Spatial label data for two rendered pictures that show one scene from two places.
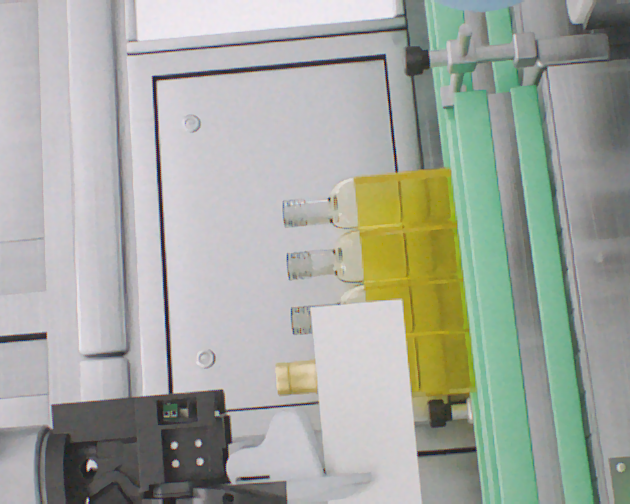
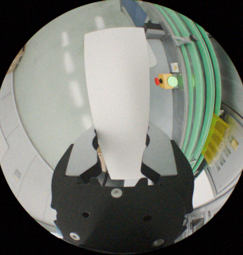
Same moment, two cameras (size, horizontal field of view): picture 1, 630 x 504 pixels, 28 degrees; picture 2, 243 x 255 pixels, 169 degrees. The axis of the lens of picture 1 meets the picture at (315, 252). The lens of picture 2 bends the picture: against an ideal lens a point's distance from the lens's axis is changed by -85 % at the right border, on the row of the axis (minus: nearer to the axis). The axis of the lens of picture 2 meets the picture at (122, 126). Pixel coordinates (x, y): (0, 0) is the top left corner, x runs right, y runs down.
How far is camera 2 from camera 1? 0.88 m
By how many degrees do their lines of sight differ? 91
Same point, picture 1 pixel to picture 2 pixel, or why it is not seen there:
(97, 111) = (221, 198)
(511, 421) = (198, 107)
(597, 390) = (184, 105)
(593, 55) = not seen: hidden behind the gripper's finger
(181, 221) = (231, 179)
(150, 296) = not seen: outside the picture
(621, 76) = not seen: hidden behind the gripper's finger
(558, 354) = (190, 115)
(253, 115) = (217, 179)
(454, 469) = (229, 103)
